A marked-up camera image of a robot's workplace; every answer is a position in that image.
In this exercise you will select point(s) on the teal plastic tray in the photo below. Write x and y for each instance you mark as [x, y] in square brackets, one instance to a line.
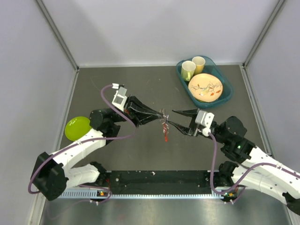
[209, 68]

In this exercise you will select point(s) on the metal keyring cluster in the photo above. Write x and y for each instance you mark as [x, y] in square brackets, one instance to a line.
[164, 116]

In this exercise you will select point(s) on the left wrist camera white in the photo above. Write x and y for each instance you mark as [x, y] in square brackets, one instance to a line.
[120, 97]

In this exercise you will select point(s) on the yellow mug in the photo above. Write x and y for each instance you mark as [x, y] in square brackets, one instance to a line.
[200, 63]

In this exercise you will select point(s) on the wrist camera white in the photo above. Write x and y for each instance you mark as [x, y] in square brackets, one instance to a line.
[204, 119]
[120, 97]

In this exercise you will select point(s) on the green plastic plate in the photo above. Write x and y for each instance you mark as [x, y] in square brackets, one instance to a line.
[77, 127]

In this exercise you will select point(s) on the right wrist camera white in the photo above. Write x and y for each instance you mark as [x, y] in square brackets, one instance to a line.
[204, 119]

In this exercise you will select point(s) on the pale green mug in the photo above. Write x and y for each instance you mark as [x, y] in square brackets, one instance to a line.
[187, 70]

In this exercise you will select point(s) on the cream painted plate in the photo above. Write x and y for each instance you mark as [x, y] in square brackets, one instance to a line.
[205, 87]

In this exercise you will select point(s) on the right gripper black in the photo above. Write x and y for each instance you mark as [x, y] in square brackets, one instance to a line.
[194, 128]

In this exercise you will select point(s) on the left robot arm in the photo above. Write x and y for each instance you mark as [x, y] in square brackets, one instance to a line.
[53, 174]

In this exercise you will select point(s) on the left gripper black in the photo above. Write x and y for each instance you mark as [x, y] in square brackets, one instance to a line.
[139, 117]

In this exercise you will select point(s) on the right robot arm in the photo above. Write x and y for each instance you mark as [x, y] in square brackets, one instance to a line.
[248, 164]

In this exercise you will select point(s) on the red handled metal key holder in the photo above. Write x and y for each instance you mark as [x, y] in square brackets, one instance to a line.
[165, 131]

